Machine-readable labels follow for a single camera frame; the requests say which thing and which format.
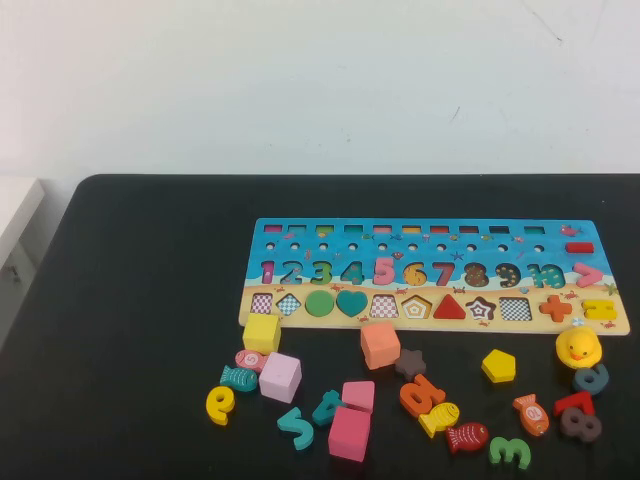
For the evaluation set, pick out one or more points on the green circle piece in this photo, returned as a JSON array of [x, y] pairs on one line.
[[320, 303]]

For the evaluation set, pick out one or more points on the pink trapezoid block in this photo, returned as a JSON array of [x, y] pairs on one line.
[[359, 395]]

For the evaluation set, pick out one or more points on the pink number five piece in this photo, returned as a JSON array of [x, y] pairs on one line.
[[384, 265]]

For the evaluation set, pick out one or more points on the white cabinet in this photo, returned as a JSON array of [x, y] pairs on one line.
[[15, 210]]

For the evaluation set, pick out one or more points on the hot pink block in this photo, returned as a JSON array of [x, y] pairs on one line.
[[349, 432]]

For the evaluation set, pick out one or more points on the teal number five piece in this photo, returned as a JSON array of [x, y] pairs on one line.
[[300, 435]]

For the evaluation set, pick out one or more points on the light pink cube block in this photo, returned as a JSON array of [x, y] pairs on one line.
[[280, 377]]

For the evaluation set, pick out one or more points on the teal wooden fish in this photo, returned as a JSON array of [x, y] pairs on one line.
[[239, 378]]

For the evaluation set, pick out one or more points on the orange number ten piece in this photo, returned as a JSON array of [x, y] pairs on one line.
[[420, 395]]

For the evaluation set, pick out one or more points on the yellow number six piece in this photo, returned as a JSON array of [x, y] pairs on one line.
[[220, 406]]

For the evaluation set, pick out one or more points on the red number seven piece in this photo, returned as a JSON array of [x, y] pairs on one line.
[[575, 401]]

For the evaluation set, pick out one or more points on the yellow rubber duck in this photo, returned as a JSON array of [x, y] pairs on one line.
[[578, 345]]

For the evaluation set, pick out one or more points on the brown number eight piece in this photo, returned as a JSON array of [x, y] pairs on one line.
[[580, 431]]

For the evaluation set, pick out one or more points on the brown star piece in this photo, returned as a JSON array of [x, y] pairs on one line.
[[411, 364]]

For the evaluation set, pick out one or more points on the orange wooden fish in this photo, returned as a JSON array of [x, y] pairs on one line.
[[531, 414]]

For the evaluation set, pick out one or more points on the orange plus sign piece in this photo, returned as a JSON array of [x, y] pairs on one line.
[[555, 307]]

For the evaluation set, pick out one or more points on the teal number four piece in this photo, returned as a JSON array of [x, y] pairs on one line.
[[330, 409]]

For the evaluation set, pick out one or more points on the yellow pentagon piece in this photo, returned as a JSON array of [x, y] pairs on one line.
[[499, 365]]

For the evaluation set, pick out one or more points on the red minus sign piece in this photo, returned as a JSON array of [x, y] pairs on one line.
[[579, 247]]

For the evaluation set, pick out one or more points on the green number three piece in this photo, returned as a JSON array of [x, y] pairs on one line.
[[511, 445]]

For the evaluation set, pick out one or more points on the yellow wooden fish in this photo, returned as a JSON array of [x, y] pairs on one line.
[[439, 417]]

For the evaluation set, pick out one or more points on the pink wooden fish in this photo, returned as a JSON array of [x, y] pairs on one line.
[[248, 359]]

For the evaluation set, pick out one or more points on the red wooden fish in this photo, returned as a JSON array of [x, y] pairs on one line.
[[467, 437]]

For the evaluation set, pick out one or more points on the yellow equals sign piece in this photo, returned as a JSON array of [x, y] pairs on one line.
[[607, 309]]

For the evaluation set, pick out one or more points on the salmon orange block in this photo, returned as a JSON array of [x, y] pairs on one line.
[[380, 345]]

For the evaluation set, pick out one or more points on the teal heart piece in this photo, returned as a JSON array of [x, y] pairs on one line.
[[352, 302]]

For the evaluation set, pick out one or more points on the wooden number shape puzzle board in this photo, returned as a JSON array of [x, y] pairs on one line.
[[450, 250]]

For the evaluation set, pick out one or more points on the red triangle piece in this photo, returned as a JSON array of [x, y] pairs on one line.
[[450, 309]]

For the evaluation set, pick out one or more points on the pink greater-than sign piece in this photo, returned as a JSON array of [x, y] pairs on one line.
[[592, 275]]

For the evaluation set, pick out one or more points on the yellow wooden cube block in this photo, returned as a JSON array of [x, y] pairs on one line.
[[261, 332]]

